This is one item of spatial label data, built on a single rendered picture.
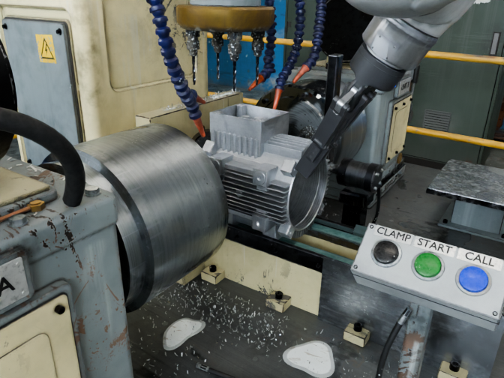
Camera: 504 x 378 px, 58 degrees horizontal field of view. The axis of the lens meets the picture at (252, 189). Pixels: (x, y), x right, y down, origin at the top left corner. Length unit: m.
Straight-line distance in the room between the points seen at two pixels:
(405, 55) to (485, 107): 3.25
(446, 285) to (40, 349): 0.43
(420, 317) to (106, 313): 0.38
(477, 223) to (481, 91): 2.63
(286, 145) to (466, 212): 0.62
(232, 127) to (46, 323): 0.51
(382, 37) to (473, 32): 3.21
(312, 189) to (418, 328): 0.41
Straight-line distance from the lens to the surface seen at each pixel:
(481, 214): 1.30
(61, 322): 0.51
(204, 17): 0.82
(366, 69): 0.68
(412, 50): 0.66
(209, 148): 0.89
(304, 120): 1.08
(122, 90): 0.97
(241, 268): 0.95
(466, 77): 3.89
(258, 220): 0.84
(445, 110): 3.96
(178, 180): 0.64
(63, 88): 0.98
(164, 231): 0.61
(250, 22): 0.83
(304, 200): 0.95
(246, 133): 0.85
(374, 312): 0.83
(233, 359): 0.81
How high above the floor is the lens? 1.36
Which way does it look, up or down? 23 degrees down
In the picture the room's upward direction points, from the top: 1 degrees clockwise
